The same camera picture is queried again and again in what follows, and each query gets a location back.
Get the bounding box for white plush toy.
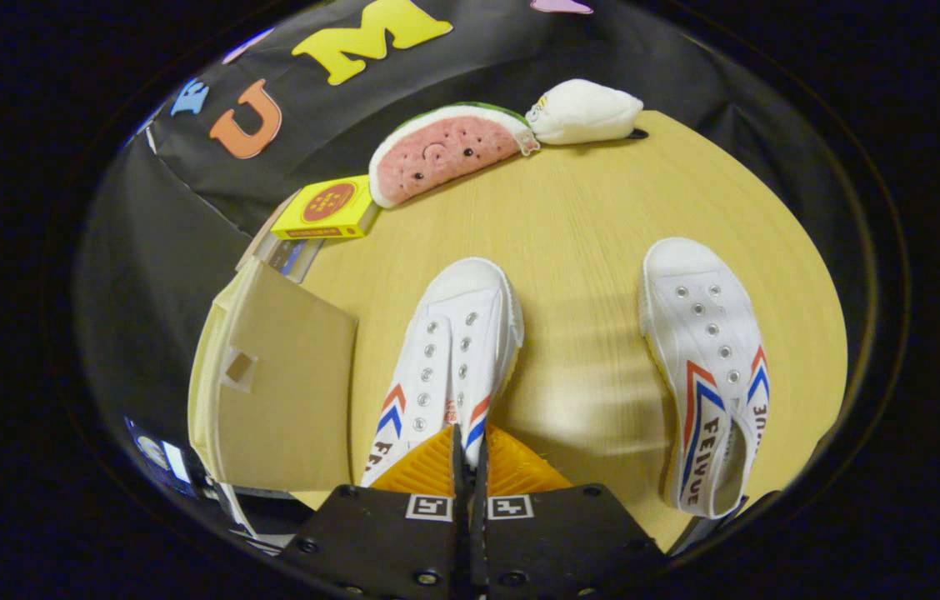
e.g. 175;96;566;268
525;78;644;146

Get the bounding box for yellow book with red circle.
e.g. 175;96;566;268
271;175;379;241

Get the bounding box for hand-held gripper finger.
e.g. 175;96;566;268
468;423;669;599
277;423;466;599

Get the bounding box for beige fabric storage box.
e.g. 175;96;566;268
188;257;358;493

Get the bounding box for watermelon slice plush toy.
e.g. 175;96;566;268
368;102;541;209

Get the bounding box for white canvas shoe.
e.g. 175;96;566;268
639;237;771;520
360;257;525;488

